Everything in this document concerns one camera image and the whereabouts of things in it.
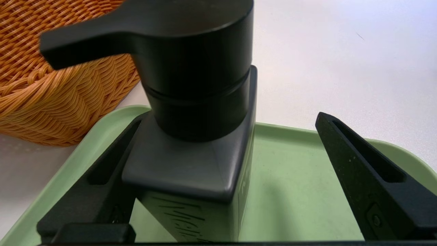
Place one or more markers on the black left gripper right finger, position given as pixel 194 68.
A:
pixel 372 191

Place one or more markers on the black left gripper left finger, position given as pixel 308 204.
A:
pixel 92 201

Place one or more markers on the black pump soap bottle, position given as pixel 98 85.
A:
pixel 194 68

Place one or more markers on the orange wicker basket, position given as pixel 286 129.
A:
pixel 51 102

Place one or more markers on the light green plastic tray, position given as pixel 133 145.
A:
pixel 290 191

